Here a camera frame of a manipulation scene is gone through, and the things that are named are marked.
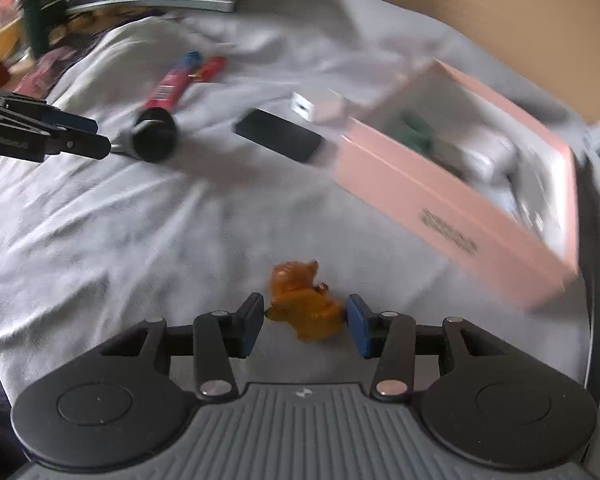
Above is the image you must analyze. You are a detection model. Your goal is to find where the pink cardboard box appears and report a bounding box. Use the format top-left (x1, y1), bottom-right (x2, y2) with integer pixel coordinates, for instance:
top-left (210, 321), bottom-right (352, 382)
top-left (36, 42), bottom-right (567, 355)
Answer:
top-left (332, 58), bottom-right (581, 311)

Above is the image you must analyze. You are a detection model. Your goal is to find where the dark green object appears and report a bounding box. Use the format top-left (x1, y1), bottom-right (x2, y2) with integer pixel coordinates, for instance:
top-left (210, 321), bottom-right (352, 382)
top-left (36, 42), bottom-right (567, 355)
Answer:
top-left (22, 0), bottom-right (68, 58)

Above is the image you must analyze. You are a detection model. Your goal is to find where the clear bagged green item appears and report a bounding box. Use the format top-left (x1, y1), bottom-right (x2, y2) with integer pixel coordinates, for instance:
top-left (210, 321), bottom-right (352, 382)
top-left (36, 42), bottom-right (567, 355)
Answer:
top-left (387, 110), bottom-right (436, 153)

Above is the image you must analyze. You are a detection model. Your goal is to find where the white charger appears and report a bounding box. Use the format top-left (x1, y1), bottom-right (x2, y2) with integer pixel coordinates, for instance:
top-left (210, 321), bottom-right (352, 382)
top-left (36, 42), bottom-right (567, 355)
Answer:
top-left (290, 91), bottom-right (348, 126)

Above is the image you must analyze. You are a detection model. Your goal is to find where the small red packet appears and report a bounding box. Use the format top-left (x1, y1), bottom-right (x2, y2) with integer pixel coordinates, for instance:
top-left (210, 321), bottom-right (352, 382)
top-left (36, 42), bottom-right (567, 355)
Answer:
top-left (190, 56), bottom-right (228, 83)

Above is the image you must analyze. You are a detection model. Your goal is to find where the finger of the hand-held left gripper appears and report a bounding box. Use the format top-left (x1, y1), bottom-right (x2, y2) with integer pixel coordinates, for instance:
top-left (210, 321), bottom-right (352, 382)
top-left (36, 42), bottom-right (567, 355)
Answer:
top-left (45, 130), bottom-right (113, 161)
top-left (0, 87), bottom-right (98, 134)

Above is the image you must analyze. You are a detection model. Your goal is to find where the grey cloth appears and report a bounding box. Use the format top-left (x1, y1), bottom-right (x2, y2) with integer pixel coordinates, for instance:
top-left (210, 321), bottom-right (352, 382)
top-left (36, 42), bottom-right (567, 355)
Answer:
top-left (0, 0), bottom-right (596, 411)

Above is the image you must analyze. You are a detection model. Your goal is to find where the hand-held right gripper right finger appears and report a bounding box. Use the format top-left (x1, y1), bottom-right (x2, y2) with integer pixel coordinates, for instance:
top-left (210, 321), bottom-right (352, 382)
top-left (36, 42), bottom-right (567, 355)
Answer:
top-left (346, 294), bottom-right (523, 402)

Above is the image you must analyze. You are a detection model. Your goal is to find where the orange toy figure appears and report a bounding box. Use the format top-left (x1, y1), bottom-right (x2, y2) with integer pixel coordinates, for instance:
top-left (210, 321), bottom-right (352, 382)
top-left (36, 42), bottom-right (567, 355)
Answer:
top-left (264, 259), bottom-right (345, 343)

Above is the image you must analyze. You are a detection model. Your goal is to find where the black rectangular device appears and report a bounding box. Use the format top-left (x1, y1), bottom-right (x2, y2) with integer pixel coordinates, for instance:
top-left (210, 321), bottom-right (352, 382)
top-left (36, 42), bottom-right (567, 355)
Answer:
top-left (233, 108), bottom-right (326, 164)

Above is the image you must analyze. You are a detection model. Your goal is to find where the small white box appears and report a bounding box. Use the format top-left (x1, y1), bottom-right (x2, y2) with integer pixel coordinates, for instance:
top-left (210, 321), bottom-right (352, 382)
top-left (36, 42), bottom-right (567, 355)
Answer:
top-left (460, 127), bottom-right (521, 186)

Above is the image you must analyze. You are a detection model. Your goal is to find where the black cylinder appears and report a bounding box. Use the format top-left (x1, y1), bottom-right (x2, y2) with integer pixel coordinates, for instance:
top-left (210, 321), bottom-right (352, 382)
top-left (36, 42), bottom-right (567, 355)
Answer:
top-left (111, 106), bottom-right (180, 163)

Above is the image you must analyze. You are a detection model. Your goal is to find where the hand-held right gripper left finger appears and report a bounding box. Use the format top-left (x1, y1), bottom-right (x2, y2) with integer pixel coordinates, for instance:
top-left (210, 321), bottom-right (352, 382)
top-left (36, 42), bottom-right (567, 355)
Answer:
top-left (87, 292), bottom-right (266, 401)

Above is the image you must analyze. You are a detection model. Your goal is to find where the red tube with blue cap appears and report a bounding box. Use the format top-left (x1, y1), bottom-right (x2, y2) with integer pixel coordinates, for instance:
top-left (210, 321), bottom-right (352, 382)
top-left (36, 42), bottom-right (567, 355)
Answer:
top-left (140, 51), bottom-right (203, 111)

